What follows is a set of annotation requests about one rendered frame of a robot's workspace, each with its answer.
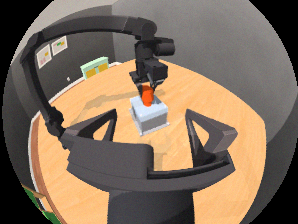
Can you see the light blue plate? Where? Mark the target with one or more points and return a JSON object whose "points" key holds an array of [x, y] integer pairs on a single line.
{"points": [[157, 109]]}

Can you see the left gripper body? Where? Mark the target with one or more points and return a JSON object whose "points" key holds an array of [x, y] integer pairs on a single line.
{"points": [[143, 79]]}

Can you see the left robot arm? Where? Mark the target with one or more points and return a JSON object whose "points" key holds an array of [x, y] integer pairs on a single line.
{"points": [[143, 31]]}

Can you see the orange peg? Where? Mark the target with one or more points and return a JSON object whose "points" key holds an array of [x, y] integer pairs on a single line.
{"points": [[147, 95]]}

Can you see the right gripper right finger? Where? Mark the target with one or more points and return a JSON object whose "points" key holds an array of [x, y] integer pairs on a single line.
{"points": [[221, 136]]}

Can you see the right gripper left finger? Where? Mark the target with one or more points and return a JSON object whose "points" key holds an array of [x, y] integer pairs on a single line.
{"points": [[87, 127]]}

